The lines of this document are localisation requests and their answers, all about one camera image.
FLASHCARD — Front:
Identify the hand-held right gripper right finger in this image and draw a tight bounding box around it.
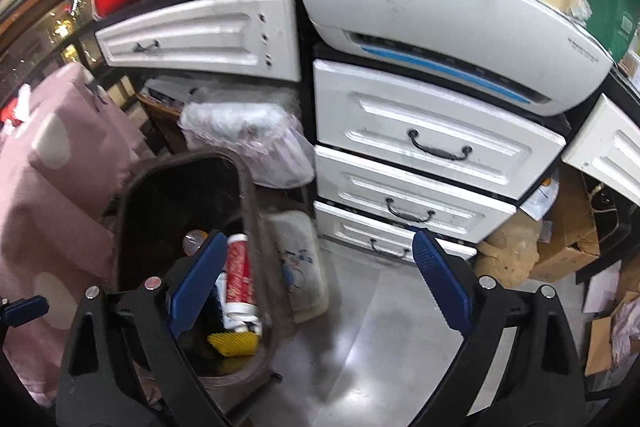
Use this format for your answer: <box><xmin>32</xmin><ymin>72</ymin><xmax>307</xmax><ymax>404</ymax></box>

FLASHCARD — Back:
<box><xmin>412</xmin><ymin>228</ymin><xmax>586</xmax><ymax>427</ymax></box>

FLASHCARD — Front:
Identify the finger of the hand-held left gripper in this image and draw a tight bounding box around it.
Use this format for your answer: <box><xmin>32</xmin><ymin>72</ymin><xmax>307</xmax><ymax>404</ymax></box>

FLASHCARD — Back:
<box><xmin>0</xmin><ymin>296</ymin><xmax>49</xmax><ymax>328</ymax></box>

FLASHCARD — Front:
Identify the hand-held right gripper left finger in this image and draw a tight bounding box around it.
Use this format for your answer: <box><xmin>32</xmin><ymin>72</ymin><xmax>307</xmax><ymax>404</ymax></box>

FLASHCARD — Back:
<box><xmin>56</xmin><ymin>229</ymin><xmax>231</xmax><ymax>427</ymax></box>

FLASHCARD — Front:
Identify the orange juice plastic bottle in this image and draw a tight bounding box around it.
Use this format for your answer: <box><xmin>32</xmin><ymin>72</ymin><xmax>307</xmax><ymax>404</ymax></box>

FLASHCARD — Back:
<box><xmin>182</xmin><ymin>231</ymin><xmax>208</xmax><ymax>255</ymax></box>

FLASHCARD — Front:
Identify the red paper cup black lid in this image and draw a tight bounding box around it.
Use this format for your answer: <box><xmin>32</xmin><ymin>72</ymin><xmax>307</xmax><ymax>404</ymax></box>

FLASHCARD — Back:
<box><xmin>215</xmin><ymin>234</ymin><xmax>263</xmax><ymax>333</ymax></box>

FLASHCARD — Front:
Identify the mesh foam fruit net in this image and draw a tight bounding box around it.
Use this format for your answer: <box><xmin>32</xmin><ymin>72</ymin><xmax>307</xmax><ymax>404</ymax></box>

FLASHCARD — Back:
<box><xmin>207</xmin><ymin>331</ymin><xmax>261</xmax><ymax>359</ymax></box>

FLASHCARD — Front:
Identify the dark brown trash bin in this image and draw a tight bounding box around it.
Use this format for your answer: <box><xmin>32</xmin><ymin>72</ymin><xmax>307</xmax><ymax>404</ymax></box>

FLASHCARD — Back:
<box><xmin>112</xmin><ymin>149</ymin><xmax>283</xmax><ymax>400</ymax></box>

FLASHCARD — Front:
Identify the beige sack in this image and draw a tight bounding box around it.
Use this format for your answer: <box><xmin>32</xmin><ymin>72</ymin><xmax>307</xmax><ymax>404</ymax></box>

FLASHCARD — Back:
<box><xmin>475</xmin><ymin>212</ymin><xmax>543</xmax><ymax>288</ymax></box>

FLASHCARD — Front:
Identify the white printed cloth bag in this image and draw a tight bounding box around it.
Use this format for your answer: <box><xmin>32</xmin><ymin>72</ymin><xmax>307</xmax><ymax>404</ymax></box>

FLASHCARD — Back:
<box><xmin>262</xmin><ymin>211</ymin><xmax>331</xmax><ymax>323</ymax></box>

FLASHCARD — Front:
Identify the pink polka dot tablecloth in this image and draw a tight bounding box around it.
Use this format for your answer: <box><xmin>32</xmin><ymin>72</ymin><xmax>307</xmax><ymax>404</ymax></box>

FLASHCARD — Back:
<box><xmin>0</xmin><ymin>62</ymin><xmax>156</xmax><ymax>408</ymax></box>

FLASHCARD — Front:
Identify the plastic lined bin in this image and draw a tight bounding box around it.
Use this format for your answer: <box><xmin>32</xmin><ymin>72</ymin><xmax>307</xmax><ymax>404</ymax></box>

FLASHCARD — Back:
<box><xmin>179</xmin><ymin>87</ymin><xmax>316</xmax><ymax>190</ymax></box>

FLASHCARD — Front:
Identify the open cardboard box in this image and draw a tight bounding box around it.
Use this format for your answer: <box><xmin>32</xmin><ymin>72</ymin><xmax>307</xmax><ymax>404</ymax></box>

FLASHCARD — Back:
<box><xmin>585</xmin><ymin>292</ymin><xmax>640</xmax><ymax>375</ymax></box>

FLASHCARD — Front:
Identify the wide white desk drawer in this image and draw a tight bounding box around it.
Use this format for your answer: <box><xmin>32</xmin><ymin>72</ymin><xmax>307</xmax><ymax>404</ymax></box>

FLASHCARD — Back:
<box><xmin>95</xmin><ymin>0</ymin><xmax>303</xmax><ymax>82</ymax></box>

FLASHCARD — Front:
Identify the white printer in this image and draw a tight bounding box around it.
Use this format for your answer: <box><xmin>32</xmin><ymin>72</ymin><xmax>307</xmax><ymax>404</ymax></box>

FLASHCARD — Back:
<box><xmin>292</xmin><ymin>0</ymin><xmax>615</xmax><ymax>118</ymax></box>

